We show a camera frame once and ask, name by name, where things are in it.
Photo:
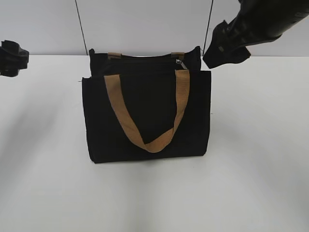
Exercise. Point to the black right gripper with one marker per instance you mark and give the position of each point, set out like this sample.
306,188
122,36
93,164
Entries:
258,21

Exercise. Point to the tan front bag handle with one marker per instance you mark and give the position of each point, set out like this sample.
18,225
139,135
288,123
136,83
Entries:
114,91

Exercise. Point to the silver zipper pull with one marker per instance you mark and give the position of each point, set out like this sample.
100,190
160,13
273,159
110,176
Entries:
179,62

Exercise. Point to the black canvas tote bag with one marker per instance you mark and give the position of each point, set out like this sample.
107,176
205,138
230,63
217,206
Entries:
148,86

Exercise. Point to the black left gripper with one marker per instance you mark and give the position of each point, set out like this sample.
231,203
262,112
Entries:
12,58

